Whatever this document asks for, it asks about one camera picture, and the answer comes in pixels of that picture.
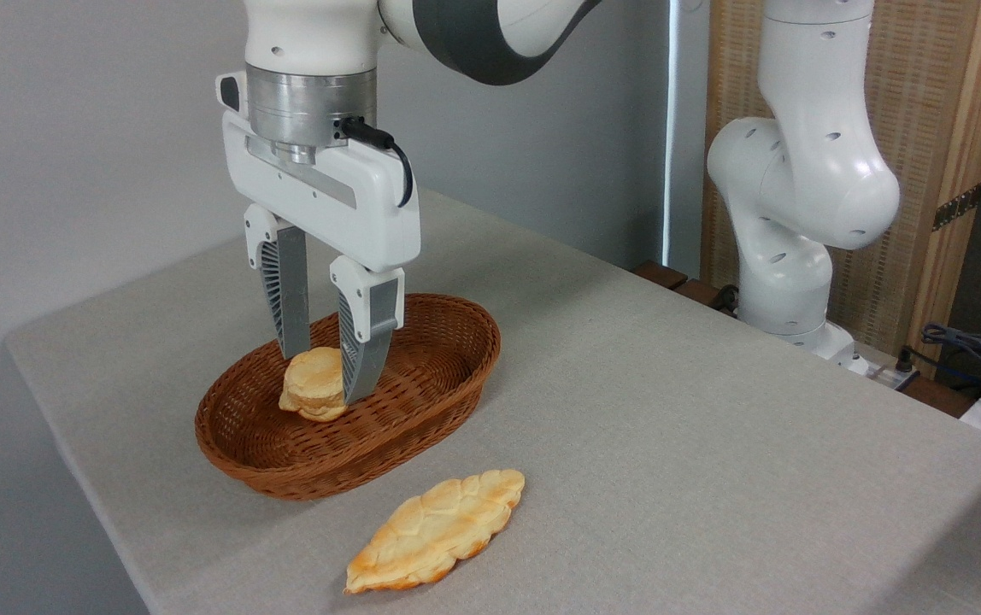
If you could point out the small round toasted bread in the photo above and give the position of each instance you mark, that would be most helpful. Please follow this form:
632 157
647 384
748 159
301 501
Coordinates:
311 384

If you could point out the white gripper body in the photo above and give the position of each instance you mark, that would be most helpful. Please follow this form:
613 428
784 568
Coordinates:
341 196

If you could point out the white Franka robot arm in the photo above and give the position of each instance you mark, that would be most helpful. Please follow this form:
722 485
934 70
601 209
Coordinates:
798 171

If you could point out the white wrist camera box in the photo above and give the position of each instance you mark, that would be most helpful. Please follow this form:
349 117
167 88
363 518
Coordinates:
229 90

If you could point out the grey tablecloth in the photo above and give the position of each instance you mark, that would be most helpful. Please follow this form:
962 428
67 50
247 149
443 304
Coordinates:
670 410

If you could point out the wooden woven folding screen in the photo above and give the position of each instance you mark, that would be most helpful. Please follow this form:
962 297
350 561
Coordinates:
935 128

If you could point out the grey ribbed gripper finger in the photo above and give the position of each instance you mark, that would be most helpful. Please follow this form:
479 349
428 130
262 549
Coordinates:
285 295
362 337

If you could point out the flat leaf-shaped toasted bread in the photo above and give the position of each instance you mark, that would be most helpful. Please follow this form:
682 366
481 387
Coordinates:
435 531

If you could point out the brown oval wicker basket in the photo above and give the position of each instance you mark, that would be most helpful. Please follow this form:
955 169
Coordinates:
422 384

